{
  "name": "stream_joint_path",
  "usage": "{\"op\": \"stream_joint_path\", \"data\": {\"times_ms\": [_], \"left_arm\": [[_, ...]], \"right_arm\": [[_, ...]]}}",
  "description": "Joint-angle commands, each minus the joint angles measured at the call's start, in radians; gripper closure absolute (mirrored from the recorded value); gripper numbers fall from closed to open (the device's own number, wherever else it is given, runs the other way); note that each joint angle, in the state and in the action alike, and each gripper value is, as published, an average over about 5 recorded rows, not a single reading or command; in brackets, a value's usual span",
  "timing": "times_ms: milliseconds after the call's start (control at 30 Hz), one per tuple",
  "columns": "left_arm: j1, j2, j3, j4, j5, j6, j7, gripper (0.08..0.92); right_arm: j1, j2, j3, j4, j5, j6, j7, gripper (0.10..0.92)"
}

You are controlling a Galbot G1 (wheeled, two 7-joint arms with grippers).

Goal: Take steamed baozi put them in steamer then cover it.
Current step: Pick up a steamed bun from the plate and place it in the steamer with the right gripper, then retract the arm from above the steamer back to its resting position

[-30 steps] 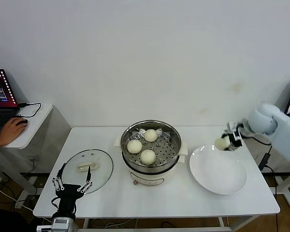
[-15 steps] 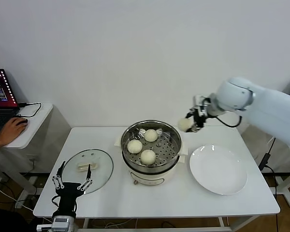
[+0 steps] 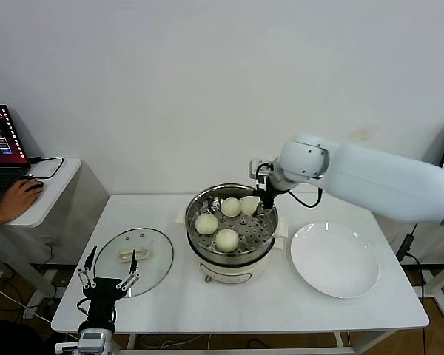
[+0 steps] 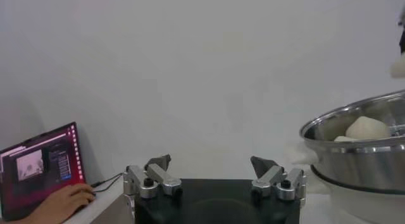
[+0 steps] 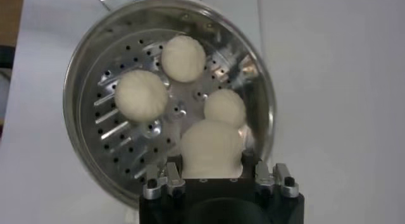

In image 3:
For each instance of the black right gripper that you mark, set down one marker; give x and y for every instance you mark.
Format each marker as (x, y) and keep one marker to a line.
(269, 190)

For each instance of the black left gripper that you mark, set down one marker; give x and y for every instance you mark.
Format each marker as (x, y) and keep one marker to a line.
(103, 296)

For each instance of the white steamed baozi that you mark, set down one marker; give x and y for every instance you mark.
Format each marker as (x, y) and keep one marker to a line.
(206, 224)
(249, 206)
(231, 208)
(227, 240)

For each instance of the round glass pot lid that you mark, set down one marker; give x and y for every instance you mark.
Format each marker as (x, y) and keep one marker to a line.
(151, 244)

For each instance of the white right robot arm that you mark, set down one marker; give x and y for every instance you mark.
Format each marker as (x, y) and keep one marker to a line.
(373, 177)

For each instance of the stainless steel steamer basket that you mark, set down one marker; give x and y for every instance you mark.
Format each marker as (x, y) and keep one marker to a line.
(198, 205)

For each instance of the person's bare hand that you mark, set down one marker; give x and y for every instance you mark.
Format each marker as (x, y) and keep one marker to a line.
(18, 201)

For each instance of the white electric cooking pot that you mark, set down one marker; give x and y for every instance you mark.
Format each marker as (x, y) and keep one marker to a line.
(237, 273)

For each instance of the white side table with mouse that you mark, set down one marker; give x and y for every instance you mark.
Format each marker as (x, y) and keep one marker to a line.
(48, 201)

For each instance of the round white plate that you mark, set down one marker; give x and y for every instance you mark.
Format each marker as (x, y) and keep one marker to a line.
(366, 244)

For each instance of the black laptop with dark screen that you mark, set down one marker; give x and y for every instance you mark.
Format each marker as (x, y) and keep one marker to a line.
(0, 148)

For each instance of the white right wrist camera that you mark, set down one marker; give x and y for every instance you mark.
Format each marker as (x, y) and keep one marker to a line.
(257, 166)

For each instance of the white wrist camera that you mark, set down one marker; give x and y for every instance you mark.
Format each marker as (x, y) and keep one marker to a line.
(94, 338)
(257, 166)

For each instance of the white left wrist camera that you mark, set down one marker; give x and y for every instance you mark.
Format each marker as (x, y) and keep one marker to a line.
(94, 338)

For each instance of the white table frame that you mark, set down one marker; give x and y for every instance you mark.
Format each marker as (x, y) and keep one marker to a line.
(131, 340)

